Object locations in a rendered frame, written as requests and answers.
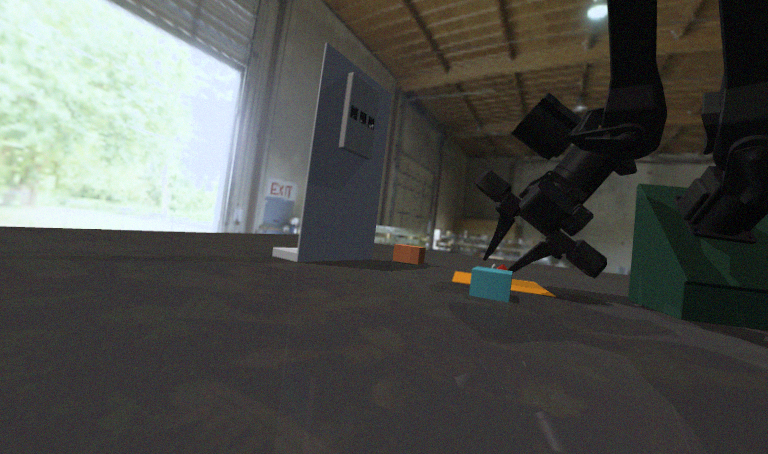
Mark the dark grey panel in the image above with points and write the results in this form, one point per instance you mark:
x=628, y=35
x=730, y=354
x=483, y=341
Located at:
x=344, y=173

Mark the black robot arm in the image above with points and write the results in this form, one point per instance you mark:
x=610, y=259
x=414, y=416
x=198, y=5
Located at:
x=729, y=199

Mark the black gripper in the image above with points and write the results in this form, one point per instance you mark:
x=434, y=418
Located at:
x=578, y=252

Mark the teal rectangular block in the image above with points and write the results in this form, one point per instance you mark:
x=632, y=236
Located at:
x=491, y=283

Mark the orange flat square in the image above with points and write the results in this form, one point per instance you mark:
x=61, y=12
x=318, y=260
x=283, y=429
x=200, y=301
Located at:
x=516, y=285

